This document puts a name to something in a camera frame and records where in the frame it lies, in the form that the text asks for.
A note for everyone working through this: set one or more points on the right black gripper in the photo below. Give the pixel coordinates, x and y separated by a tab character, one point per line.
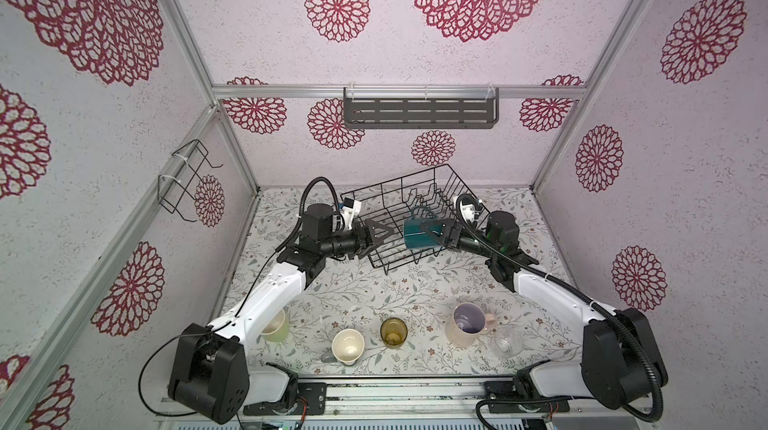
452	235

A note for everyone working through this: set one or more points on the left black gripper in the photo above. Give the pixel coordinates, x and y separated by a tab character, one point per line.
362	242

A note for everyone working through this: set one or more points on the dark green mug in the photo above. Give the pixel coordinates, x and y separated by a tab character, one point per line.
411	230

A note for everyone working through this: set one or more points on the black wire dish rack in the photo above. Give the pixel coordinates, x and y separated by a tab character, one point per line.
390	201

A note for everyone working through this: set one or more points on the amber glass cup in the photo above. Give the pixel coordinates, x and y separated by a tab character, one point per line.
393	332

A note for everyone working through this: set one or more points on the cream grey mug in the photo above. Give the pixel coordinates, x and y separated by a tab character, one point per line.
347	347

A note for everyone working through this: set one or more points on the light green mug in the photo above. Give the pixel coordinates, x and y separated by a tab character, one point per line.
278	329

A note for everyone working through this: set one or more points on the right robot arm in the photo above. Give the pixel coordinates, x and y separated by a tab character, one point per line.
620	365

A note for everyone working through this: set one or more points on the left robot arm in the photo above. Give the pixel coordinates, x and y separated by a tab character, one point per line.
210	374

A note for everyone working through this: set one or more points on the pink purple mug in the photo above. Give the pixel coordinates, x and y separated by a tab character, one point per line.
467	322

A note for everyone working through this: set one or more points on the clear glass cup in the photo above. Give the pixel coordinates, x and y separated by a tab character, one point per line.
506	341

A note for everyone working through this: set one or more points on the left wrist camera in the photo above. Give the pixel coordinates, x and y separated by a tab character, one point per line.
349	210

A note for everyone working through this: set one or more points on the grey wall shelf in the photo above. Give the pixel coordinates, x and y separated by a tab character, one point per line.
424	113

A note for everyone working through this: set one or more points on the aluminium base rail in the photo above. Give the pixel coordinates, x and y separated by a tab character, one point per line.
478	399

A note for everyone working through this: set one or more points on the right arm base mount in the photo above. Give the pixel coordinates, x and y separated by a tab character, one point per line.
516	393

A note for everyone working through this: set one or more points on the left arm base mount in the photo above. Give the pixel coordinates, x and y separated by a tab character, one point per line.
276	391

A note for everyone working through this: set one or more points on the black wire wall holder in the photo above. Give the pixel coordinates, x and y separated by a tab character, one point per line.
172	189

